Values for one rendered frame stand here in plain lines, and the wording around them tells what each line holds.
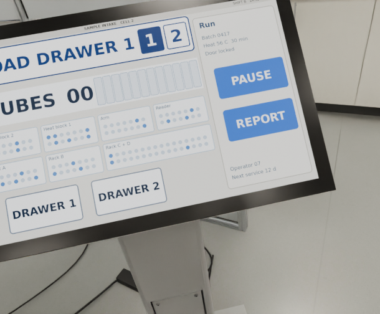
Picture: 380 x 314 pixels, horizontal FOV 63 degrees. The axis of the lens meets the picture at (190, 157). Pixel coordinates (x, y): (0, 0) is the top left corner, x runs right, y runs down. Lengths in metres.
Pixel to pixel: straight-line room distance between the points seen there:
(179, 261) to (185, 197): 0.27
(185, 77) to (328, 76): 2.14
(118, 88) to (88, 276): 1.33
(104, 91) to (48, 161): 0.12
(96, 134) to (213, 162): 0.16
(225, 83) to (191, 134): 0.09
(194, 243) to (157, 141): 0.27
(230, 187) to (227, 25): 0.23
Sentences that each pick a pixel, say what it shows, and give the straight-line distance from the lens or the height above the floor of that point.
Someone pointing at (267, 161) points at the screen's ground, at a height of 1.01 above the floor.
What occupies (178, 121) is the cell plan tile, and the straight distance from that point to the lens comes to 0.42.
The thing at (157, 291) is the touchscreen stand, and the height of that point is 0.65.
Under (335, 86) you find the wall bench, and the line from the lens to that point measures 2.56.
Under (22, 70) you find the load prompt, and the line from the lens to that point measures 0.48.
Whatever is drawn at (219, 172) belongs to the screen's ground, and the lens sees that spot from 0.42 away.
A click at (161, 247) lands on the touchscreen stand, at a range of 0.62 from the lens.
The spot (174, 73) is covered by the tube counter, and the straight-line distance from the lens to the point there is 0.44.
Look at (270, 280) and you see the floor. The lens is 1.50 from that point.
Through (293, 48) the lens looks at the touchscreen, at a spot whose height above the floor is 1.12.
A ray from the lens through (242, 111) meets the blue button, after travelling 0.43.
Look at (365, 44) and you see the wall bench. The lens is 2.45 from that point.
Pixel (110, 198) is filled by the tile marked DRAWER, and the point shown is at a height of 1.00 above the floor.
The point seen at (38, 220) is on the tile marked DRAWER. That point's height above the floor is 0.99.
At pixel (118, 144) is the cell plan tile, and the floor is 1.05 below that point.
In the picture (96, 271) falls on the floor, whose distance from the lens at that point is 1.67.
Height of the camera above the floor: 1.26
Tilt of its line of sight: 35 degrees down
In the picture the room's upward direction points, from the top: 9 degrees counter-clockwise
